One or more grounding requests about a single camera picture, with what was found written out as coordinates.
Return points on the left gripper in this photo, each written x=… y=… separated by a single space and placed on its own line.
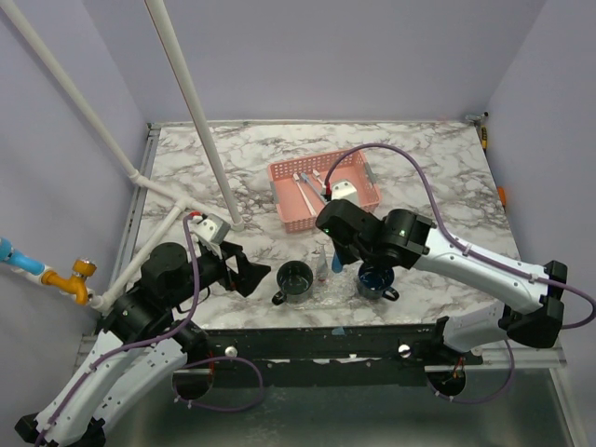
x=250 y=275

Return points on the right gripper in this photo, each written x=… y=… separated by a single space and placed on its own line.
x=345 y=256

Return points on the blue toothpaste tube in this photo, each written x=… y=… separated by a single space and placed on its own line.
x=336 y=266

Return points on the white toothpaste tube red cap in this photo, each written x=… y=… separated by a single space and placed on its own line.
x=322 y=268

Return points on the dark blue mug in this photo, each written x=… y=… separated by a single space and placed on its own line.
x=375 y=283

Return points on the dark green mug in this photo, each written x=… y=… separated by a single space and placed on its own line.
x=295 y=281

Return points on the pink perforated plastic basket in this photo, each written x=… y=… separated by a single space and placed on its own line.
x=298 y=186

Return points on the light blue toothbrush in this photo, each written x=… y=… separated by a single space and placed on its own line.
x=305 y=179

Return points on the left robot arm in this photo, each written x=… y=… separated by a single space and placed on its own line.
x=139 y=342

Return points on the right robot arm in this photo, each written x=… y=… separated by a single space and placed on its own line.
x=526 y=310

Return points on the white toothbrush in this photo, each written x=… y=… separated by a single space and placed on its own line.
x=318 y=177

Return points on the orange clip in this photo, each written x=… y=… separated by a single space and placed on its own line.
x=502 y=195

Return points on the yellow brass tap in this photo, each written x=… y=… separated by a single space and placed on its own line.
x=75 y=284

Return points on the yellow black tool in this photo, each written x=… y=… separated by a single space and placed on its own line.
x=484 y=138

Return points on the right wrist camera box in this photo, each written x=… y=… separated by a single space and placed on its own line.
x=342 y=189

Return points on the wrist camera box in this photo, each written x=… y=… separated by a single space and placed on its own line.
x=342 y=189
x=209 y=232

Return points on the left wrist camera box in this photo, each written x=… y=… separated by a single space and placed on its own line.
x=209 y=232

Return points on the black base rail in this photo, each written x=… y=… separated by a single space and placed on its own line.
x=321 y=356

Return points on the silver corner bracket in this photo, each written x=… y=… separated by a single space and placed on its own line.
x=477 y=119

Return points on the blue hose connector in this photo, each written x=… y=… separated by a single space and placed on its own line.
x=11 y=256

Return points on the white pvc pipe frame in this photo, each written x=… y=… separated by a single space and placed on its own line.
x=181 y=202

